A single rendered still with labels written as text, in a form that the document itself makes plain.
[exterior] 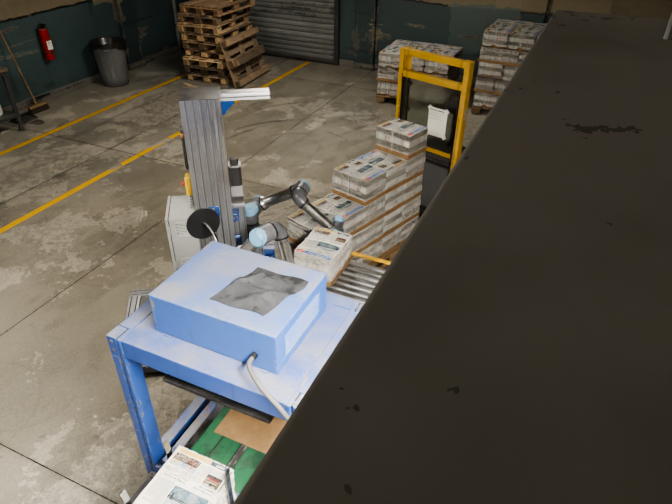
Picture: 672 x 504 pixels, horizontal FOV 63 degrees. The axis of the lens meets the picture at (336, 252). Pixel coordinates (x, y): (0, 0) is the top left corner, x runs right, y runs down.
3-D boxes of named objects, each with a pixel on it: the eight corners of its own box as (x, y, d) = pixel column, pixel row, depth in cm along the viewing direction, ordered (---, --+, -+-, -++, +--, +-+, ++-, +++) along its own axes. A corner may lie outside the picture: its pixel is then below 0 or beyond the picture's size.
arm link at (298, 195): (293, 191, 405) (342, 234, 416) (297, 184, 414) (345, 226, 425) (284, 200, 411) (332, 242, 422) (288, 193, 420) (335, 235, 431)
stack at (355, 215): (288, 294, 504) (285, 216, 457) (369, 243, 576) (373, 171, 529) (319, 313, 483) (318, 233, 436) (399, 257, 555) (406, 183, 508)
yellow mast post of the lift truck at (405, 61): (387, 210, 614) (399, 47, 515) (392, 207, 619) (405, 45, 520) (394, 213, 609) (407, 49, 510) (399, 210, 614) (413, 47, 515)
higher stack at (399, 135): (369, 243, 576) (375, 125, 503) (387, 232, 594) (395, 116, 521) (399, 258, 555) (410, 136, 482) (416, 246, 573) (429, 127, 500)
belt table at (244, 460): (241, 376, 329) (239, 364, 323) (340, 413, 307) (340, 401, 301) (164, 471, 276) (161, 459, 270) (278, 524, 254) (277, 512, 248)
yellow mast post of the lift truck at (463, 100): (437, 232, 577) (461, 61, 478) (442, 229, 583) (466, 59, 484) (445, 235, 572) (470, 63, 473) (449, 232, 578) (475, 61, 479)
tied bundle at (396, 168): (353, 181, 511) (354, 158, 498) (373, 171, 529) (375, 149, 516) (385, 195, 490) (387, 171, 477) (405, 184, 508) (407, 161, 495)
